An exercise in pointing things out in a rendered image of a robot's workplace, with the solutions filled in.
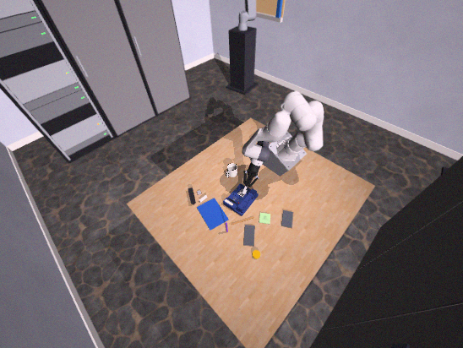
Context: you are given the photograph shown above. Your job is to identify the green sticky note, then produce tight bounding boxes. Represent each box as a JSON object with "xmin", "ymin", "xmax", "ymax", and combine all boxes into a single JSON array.
[{"xmin": 259, "ymin": 213, "xmax": 270, "ymax": 224}]

